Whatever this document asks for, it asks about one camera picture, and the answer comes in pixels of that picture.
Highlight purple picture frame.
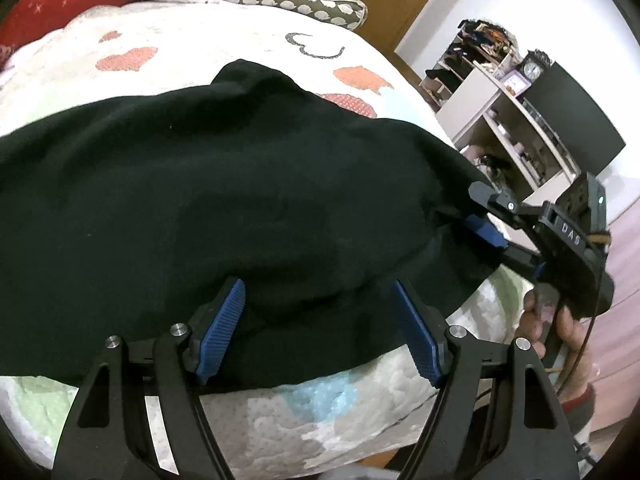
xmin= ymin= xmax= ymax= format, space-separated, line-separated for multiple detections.
xmin=500 ymin=70 xmax=532 ymax=98

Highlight heart patterned quilt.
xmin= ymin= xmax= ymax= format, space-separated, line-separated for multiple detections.
xmin=1 ymin=2 xmax=526 ymax=479

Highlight right hand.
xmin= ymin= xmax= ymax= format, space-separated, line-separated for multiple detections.
xmin=514 ymin=288 xmax=601 ymax=403

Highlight black television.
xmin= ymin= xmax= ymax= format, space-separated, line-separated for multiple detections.
xmin=523 ymin=63 xmax=626 ymax=176

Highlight red cushion near wall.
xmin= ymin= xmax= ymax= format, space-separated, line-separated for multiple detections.
xmin=1 ymin=0 xmax=138 ymax=66

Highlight black table clock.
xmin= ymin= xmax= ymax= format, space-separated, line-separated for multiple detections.
xmin=518 ymin=50 xmax=552 ymax=82

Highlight white shelf unit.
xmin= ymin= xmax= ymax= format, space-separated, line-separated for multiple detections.
xmin=420 ymin=20 xmax=579 ymax=205

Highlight black pants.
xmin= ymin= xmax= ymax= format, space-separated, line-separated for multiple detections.
xmin=1 ymin=61 xmax=499 ymax=392

